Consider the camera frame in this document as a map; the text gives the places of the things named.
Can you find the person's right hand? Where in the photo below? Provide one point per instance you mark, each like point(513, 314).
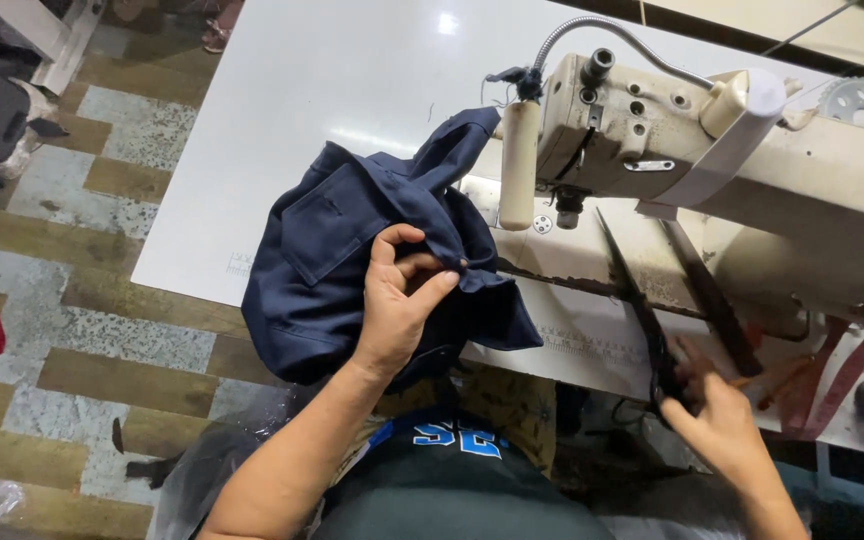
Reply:
point(724, 427)

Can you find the person's left hand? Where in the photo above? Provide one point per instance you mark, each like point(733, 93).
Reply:
point(391, 315)

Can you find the person's right fingers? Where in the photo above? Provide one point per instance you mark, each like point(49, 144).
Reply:
point(694, 364)

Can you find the large black scissors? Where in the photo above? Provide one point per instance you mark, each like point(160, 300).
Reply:
point(642, 315)

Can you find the navy blue garment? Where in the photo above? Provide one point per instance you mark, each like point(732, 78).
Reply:
point(312, 292)

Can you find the white fabric strip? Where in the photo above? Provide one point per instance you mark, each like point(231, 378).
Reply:
point(717, 161)

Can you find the cream industrial sewing machine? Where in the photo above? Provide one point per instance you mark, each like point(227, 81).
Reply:
point(814, 195)

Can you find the cream cylindrical roll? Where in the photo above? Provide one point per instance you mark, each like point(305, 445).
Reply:
point(519, 165)

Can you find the person's dark printed shirt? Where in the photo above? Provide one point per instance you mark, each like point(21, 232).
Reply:
point(447, 495)

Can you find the blue thread tuft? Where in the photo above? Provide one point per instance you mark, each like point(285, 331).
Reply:
point(528, 81)

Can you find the clear plastic bag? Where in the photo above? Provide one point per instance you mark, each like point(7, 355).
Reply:
point(207, 465)

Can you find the large black fabric scrap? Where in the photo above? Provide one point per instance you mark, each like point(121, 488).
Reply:
point(153, 471)

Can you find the small black fabric scrap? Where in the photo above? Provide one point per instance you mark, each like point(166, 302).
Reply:
point(118, 436)

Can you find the white furniture frame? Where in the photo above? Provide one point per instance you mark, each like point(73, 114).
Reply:
point(57, 37)

